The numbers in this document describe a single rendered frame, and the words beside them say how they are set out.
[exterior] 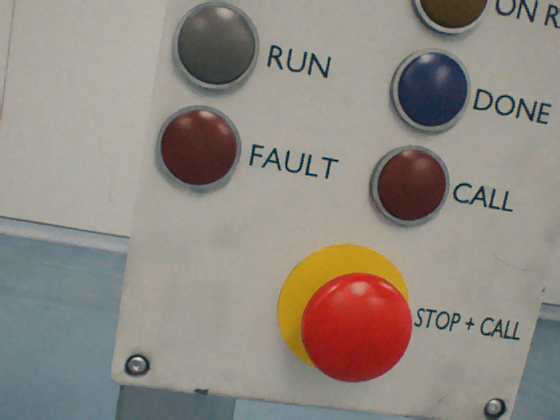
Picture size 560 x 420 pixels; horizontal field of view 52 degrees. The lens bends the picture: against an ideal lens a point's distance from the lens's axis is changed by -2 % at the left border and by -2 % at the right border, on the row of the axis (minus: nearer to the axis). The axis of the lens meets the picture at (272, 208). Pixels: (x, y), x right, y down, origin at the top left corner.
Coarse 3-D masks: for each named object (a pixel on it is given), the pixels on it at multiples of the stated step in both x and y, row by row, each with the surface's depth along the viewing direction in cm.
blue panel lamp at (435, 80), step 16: (416, 64) 21; (432, 64) 21; (448, 64) 21; (400, 80) 21; (416, 80) 21; (432, 80) 21; (448, 80) 21; (464, 80) 21; (400, 96) 21; (416, 96) 21; (432, 96) 21; (448, 96) 21; (464, 96) 21; (416, 112) 21; (432, 112) 21; (448, 112) 21
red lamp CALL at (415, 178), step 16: (400, 160) 21; (416, 160) 21; (432, 160) 21; (384, 176) 21; (400, 176) 21; (416, 176) 21; (432, 176) 21; (384, 192) 21; (400, 192) 21; (416, 192) 21; (432, 192) 21; (400, 208) 21; (416, 208) 21; (432, 208) 22
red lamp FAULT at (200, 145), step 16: (192, 112) 20; (208, 112) 20; (176, 128) 20; (192, 128) 20; (208, 128) 20; (224, 128) 20; (160, 144) 20; (176, 144) 20; (192, 144) 20; (208, 144) 20; (224, 144) 20; (176, 160) 20; (192, 160) 20; (208, 160) 20; (224, 160) 20; (176, 176) 20; (192, 176) 20; (208, 176) 20
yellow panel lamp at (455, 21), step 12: (420, 0) 20; (432, 0) 20; (444, 0) 20; (456, 0) 20; (468, 0) 20; (480, 0) 20; (432, 12) 20; (444, 12) 20; (456, 12) 20; (468, 12) 20; (480, 12) 21; (444, 24) 21; (456, 24) 20; (468, 24) 21
